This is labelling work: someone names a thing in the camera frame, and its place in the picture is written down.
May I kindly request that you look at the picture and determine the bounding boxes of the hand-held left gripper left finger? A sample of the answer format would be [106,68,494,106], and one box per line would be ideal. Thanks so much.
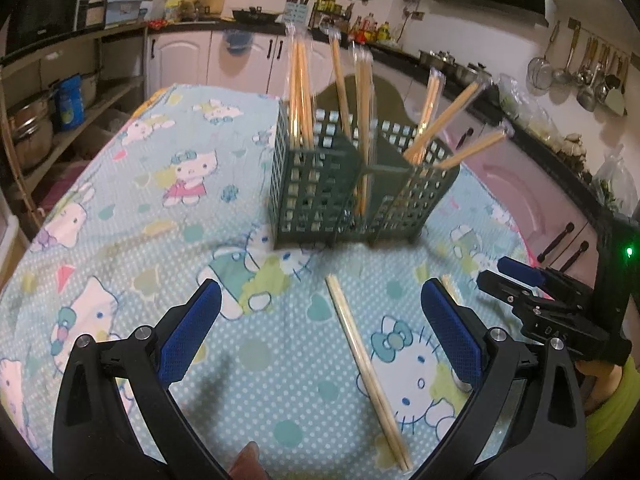
[52,277,229,480]

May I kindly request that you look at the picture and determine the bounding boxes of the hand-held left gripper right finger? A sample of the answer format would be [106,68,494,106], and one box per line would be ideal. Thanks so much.
[412,277,587,480]

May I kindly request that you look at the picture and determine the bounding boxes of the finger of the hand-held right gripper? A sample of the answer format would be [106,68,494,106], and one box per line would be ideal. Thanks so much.
[476,270,538,311]
[497,256,596,302]

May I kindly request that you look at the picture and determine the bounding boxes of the bamboo chopstick pair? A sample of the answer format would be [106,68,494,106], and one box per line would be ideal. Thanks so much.
[432,122,516,171]
[402,72,493,163]
[440,274,461,306]
[324,274,413,473]
[285,22,318,153]
[415,67,446,133]
[325,27,353,138]
[350,42,376,218]

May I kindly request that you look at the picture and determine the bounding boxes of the green plastic utensil basket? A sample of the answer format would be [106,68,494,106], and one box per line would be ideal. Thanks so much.
[267,75,461,251]

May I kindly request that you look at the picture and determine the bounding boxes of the person's right forearm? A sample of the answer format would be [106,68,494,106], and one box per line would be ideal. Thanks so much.
[580,355,640,480]

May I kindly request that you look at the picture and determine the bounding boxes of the row of hanging kitchen utensils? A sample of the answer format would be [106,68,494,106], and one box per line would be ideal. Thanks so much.
[552,20,631,117]

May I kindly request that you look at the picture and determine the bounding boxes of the person's left hand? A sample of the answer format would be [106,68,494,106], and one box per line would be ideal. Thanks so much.
[235,441,262,480]

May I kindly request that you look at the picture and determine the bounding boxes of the pink kitchen cabinet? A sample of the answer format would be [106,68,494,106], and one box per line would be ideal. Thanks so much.
[445,105,606,281]

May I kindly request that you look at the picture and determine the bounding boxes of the cartoon cat printed tablecloth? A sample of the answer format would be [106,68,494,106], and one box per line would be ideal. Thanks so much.
[0,84,536,480]

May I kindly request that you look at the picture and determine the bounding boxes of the clear bag of vegetables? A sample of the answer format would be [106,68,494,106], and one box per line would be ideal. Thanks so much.
[592,145,633,211]
[497,74,561,136]

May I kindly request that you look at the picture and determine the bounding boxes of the steel cooking pot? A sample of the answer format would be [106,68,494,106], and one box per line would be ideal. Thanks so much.
[419,49,456,67]
[457,61,493,86]

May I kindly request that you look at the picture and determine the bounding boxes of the wooden shelf unit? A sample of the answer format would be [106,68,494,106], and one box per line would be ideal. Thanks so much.
[0,25,151,221]

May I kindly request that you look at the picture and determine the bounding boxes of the large steel pot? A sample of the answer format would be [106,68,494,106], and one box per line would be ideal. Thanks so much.
[7,92,56,171]

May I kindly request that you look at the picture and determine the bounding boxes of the blue packet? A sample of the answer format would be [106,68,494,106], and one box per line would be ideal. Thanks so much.
[54,74,86,133]

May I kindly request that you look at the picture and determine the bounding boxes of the white kitchen cabinets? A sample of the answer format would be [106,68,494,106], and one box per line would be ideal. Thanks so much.
[147,27,341,101]

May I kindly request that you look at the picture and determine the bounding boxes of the row of condiment bottles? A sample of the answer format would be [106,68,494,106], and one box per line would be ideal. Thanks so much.
[312,0,406,46]

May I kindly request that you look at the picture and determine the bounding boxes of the black wok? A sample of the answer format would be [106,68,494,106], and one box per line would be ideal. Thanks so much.
[231,6,281,25]

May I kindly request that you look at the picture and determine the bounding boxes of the blue knife holder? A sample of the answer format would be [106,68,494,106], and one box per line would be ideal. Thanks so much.
[282,1,308,26]

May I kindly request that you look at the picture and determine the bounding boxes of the black microwave oven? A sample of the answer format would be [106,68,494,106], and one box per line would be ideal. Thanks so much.
[5,0,96,53]

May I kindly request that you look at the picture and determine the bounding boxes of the hanging wire strainer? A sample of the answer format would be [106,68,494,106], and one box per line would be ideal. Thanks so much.
[527,55,553,92]

